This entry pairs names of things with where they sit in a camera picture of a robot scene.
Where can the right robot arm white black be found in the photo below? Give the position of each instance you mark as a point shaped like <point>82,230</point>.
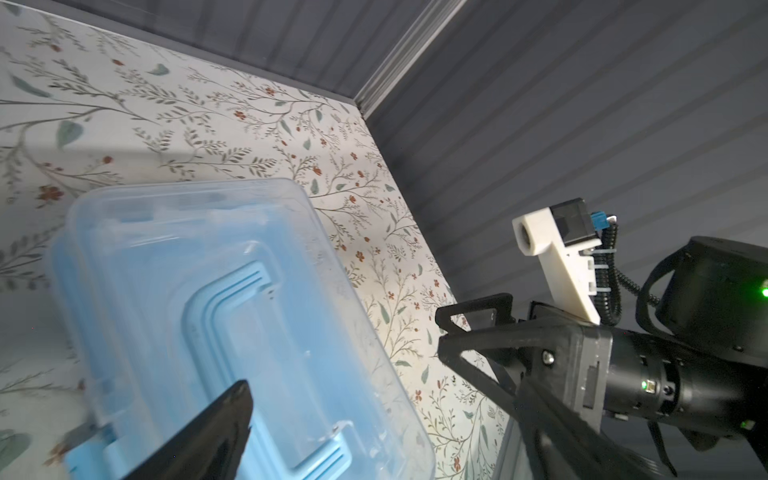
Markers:
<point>698,361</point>

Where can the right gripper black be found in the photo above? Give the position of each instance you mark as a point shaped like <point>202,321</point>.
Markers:
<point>549,374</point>

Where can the blue plastic tool box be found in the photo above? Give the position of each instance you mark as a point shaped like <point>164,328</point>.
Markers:
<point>173,292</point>

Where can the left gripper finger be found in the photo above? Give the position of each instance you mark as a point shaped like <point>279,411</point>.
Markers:
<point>210,446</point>

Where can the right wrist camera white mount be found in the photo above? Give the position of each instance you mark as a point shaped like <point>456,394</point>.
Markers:
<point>575,249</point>

